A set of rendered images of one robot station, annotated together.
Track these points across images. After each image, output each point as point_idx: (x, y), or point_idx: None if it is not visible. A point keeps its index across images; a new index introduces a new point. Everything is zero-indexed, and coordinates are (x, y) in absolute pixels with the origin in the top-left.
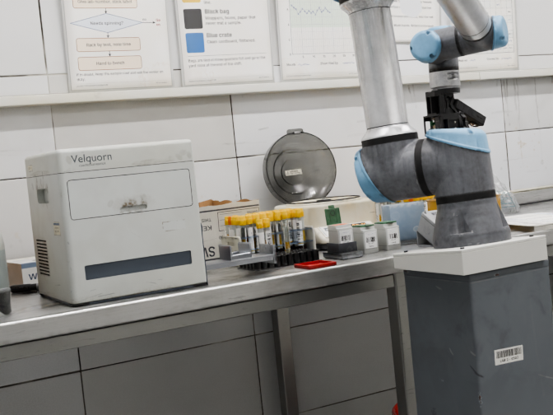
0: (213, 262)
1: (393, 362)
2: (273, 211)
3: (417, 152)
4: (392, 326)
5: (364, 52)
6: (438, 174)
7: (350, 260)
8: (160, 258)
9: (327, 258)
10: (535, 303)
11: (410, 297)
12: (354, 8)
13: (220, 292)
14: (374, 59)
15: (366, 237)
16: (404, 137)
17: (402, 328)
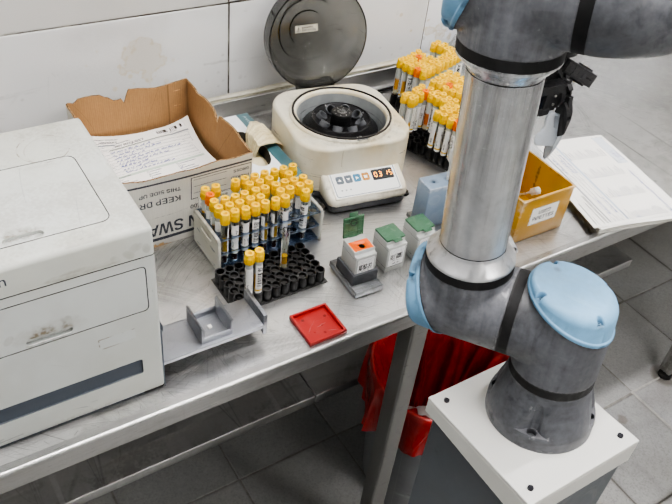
0: (176, 342)
1: (387, 378)
2: (271, 180)
3: (508, 317)
4: (397, 352)
5: (475, 151)
6: (528, 356)
7: (364, 308)
8: (95, 377)
9: (335, 277)
10: (589, 495)
11: (434, 436)
12: (482, 76)
13: (181, 410)
14: (488, 169)
15: (391, 255)
16: (496, 284)
17: (409, 360)
